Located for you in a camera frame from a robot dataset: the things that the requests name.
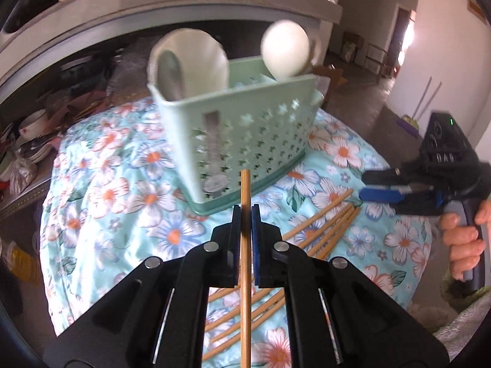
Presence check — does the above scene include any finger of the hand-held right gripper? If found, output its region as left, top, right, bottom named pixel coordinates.
left=361, top=167, right=417, bottom=190
left=359, top=185, right=447, bottom=215

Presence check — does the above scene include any yellow oil bottle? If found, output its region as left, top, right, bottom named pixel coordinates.
left=6, top=243, right=41, bottom=286

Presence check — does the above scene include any white patterned bowl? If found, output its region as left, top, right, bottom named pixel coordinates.
left=18, top=108, right=48, bottom=139

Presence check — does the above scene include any brownish plastic bag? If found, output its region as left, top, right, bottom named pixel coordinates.
left=8, top=157, right=39, bottom=192

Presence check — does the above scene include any metal storage shelf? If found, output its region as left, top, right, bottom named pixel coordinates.
left=0, top=153, right=58, bottom=215

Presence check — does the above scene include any brown cardboard box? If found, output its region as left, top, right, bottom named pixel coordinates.
left=312, top=65, right=348, bottom=96

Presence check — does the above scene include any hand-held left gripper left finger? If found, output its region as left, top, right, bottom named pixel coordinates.
left=43, top=205, right=242, bottom=368

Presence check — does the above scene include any grey concrete kitchen counter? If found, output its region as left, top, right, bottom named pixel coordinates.
left=0, top=0, right=344, bottom=96

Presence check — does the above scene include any floral blue blanket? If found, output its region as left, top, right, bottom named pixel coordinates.
left=38, top=96, right=434, bottom=368

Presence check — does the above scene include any purple broom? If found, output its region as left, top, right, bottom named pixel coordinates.
left=397, top=77, right=442, bottom=139

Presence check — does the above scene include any large white ceramic spoon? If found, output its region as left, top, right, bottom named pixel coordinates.
left=149, top=28, right=230, bottom=98

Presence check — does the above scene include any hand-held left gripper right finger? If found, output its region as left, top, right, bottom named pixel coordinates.
left=251, top=204, right=450, bottom=368

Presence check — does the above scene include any wooden chair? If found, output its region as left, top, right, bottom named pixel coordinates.
left=341, top=31, right=365, bottom=64

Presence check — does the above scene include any person's right hand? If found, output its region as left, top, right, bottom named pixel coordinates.
left=437, top=201, right=491, bottom=280

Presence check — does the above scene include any green plastic utensil basket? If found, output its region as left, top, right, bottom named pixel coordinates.
left=148, top=56, right=325, bottom=215

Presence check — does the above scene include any metal frame stool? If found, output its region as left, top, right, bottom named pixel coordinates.
left=364, top=42, right=394, bottom=77

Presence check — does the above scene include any bunch of bamboo chopsticks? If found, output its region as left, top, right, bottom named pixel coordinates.
left=201, top=188, right=362, bottom=365

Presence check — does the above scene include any single bamboo chopstick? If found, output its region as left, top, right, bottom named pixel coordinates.
left=240, top=169, right=253, bottom=368

